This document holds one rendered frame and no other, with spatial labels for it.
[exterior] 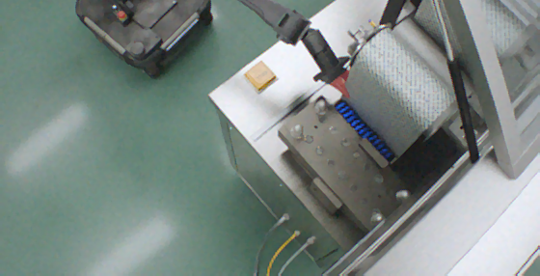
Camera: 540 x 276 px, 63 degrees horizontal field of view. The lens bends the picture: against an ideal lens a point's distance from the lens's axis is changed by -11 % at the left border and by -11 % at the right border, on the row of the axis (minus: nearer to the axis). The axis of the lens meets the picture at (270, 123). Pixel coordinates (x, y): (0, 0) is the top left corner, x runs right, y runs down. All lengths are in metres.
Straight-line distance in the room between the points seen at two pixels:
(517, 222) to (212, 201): 1.64
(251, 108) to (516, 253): 0.89
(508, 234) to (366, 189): 0.48
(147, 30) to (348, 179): 1.40
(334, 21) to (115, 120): 1.34
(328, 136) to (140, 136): 1.34
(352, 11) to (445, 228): 1.11
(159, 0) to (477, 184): 2.03
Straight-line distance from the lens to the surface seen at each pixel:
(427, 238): 0.67
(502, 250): 0.95
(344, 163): 1.31
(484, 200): 0.71
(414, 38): 1.26
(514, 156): 0.71
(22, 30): 3.03
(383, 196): 1.31
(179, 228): 2.33
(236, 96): 1.50
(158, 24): 2.44
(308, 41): 1.26
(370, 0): 1.71
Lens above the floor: 2.28
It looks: 71 degrees down
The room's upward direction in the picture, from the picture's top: 2 degrees clockwise
